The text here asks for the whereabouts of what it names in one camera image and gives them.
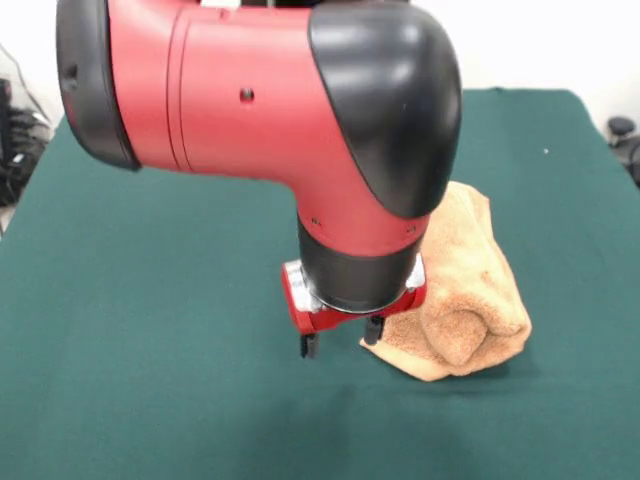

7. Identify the dark green table cloth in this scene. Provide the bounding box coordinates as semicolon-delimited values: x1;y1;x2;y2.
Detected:
0;88;640;480

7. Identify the tan terry towel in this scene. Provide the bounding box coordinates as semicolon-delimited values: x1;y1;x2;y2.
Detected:
358;180;533;383

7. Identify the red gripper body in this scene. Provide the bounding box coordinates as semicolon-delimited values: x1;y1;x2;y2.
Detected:
280;253;428;337

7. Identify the black upright device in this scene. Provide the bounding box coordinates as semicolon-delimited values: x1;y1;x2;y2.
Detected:
0;77;14;162

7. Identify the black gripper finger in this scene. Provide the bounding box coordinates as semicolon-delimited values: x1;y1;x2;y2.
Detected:
298;331;321;360
363;315;387;347

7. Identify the black equipment pile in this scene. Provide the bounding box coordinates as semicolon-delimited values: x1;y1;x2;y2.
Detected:
0;107;54;207

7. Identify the dark wheeled stand base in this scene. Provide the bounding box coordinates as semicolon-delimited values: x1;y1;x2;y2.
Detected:
606;115;640;189

